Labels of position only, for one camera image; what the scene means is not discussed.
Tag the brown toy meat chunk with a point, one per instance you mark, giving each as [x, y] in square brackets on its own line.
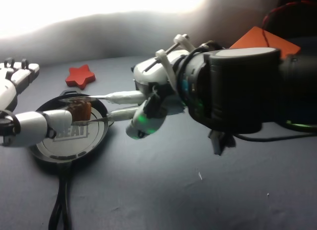
[80, 111]

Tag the grey table cloth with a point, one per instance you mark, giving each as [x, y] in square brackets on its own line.
[173, 190]

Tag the black cast iron pan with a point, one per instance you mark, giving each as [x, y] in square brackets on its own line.
[71, 146]

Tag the large orange block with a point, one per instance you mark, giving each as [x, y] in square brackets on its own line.
[255, 39]

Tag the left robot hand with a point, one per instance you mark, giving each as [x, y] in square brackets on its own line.
[32, 126]

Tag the white backdrop sheet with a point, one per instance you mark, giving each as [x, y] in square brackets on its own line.
[111, 29]

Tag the taped metal tongs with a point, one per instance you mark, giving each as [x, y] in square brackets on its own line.
[123, 96]

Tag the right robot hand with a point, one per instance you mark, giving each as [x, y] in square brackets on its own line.
[153, 71]

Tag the red star block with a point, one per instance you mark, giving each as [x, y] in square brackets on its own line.
[79, 76]

